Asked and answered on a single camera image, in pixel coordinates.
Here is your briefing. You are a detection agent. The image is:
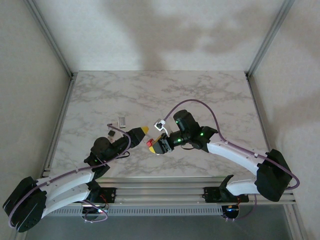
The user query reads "thin black left gripper cable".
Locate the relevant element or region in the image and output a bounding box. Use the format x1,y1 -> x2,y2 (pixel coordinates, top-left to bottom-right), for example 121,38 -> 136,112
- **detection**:
117,149 -> 131,160

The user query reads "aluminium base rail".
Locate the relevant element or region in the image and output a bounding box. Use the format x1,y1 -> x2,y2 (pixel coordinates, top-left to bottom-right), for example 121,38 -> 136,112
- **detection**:
43,176 -> 297,206

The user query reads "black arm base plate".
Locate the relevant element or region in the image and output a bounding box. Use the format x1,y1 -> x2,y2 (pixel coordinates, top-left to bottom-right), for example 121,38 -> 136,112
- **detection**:
81,186 -> 118,204
203,186 -> 250,204

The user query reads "aluminium table side rail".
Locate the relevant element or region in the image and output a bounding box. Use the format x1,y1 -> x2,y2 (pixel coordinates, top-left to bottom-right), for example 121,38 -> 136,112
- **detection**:
43,73 -> 77,176
246,73 -> 272,151

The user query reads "grey slotted cable duct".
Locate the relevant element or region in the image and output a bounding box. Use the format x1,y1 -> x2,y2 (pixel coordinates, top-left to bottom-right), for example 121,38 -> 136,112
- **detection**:
47,205 -> 223,216

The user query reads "aluminium frame post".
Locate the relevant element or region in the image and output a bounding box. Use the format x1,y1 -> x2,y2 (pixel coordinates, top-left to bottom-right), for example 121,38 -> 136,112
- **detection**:
246,0 -> 297,78
23,0 -> 75,78

